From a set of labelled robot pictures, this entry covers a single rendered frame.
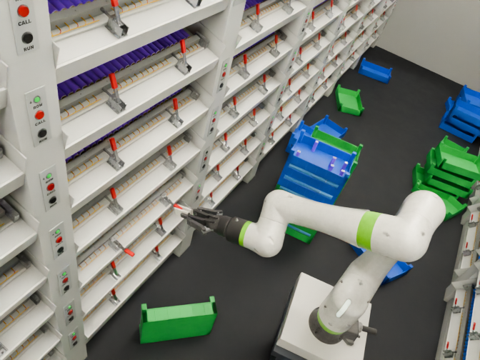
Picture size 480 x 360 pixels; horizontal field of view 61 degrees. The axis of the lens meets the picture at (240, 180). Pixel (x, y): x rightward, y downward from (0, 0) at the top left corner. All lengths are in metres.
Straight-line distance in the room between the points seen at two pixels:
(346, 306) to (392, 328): 0.83
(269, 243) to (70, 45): 0.85
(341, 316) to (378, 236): 0.40
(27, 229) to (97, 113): 0.31
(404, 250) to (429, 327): 1.25
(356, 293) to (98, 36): 1.14
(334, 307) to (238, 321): 0.62
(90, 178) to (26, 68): 0.43
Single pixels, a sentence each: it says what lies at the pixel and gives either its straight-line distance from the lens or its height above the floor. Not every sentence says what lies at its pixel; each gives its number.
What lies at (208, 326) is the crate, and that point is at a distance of 1.85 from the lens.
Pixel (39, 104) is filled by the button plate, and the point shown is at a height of 1.26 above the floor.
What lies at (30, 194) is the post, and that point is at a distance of 0.94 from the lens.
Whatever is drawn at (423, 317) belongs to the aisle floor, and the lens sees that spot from 2.42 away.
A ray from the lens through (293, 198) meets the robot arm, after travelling 1.35.
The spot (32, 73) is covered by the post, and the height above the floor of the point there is 1.32.
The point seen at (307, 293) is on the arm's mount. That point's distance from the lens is 1.74.
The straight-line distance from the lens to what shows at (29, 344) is 1.52.
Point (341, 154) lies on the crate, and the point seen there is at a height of 0.51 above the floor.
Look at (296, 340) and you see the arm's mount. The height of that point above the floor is 0.34.
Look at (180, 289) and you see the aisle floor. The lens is 2.01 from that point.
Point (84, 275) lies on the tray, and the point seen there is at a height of 0.54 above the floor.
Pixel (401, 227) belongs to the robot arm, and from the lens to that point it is 1.20.
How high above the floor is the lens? 1.74
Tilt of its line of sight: 44 degrees down
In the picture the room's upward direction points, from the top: 17 degrees clockwise
